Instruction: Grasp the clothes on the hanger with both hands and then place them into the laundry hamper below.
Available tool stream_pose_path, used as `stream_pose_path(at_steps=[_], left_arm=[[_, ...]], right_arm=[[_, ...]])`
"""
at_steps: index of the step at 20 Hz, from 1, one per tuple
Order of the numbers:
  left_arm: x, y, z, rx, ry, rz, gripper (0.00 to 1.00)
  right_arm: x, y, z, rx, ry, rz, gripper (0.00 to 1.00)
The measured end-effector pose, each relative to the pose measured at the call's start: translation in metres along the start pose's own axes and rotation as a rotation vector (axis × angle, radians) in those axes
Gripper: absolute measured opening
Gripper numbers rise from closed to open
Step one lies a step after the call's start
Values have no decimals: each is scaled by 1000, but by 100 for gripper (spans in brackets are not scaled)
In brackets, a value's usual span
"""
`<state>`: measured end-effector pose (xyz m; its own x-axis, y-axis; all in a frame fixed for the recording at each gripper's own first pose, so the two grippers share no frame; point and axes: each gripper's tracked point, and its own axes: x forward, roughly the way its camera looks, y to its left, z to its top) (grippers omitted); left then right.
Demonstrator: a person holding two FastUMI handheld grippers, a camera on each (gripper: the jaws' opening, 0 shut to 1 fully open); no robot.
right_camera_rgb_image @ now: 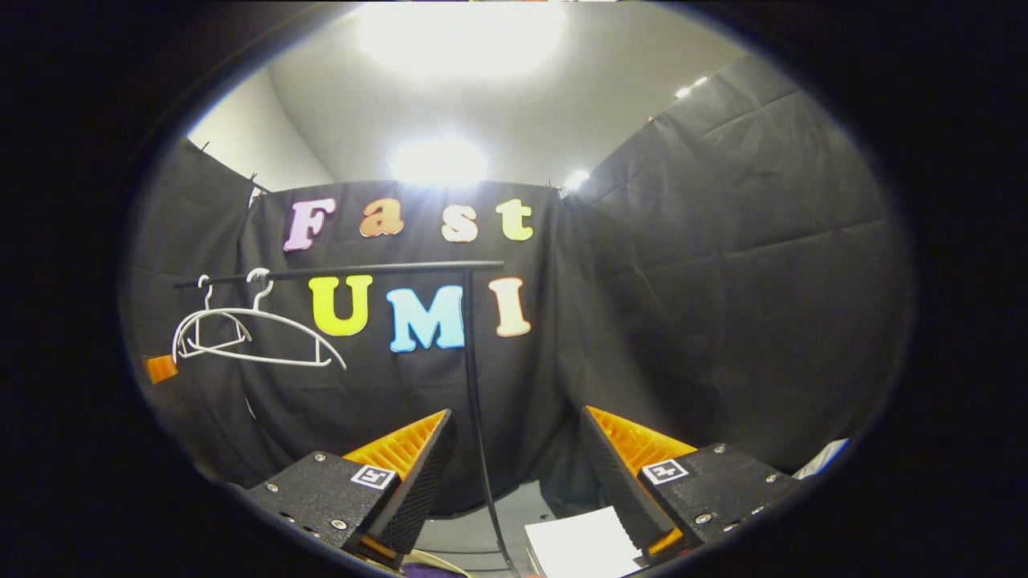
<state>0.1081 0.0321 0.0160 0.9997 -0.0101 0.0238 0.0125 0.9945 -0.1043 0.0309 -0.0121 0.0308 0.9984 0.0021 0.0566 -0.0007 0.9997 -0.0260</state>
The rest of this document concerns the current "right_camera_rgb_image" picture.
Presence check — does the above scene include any white flat board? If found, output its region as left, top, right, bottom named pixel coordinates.
left=791, top=438, right=851, bottom=480

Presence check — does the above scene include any white plastic hanger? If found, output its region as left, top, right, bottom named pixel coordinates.
left=178, top=275, right=251, bottom=356
left=172, top=267, right=348, bottom=370

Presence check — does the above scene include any white paper sheet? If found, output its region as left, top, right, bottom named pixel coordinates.
left=524, top=506, right=643, bottom=578

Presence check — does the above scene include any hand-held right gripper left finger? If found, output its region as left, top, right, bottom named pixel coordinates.
left=241, top=408, right=455, bottom=571

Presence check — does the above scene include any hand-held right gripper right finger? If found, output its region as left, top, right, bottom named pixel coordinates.
left=578, top=405, right=804, bottom=564

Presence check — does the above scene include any black backdrop cloth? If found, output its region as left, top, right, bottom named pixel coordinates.
left=120, top=52, right=916, bottom=515

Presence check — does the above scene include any black clothes rack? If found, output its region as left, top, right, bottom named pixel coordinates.
left=173, top=260, right=523, bottom=577

